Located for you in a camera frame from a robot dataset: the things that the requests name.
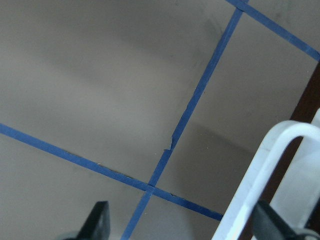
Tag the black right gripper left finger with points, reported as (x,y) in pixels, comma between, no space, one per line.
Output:
(97,225)

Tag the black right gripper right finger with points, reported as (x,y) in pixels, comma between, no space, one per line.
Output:
(268,225)

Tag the white drawer handle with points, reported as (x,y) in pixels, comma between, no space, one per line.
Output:
(299,189)

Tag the dark wooden drawer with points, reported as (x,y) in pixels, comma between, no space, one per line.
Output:
(304,111)

